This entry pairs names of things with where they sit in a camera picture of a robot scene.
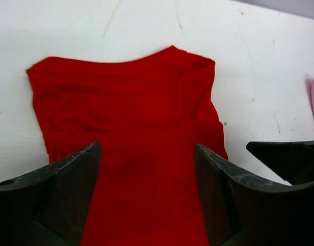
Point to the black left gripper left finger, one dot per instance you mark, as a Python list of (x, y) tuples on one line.
[(50, 205)]

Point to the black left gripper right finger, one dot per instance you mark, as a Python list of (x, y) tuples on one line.
[(242, 208)]

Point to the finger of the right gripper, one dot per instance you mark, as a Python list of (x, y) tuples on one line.
[(292, 161)]

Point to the red t shirt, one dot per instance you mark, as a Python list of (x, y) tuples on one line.
[(147, 115)]

